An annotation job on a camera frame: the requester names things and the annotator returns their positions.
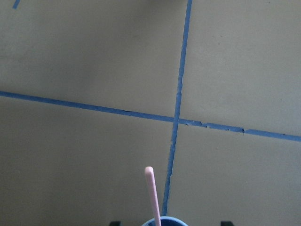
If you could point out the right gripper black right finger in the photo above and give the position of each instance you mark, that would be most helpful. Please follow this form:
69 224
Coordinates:
226 223

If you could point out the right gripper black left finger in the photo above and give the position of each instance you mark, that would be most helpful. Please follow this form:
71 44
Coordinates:
115 223

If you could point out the blue plastic cup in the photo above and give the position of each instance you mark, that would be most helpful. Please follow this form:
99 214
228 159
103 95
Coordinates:
166 221

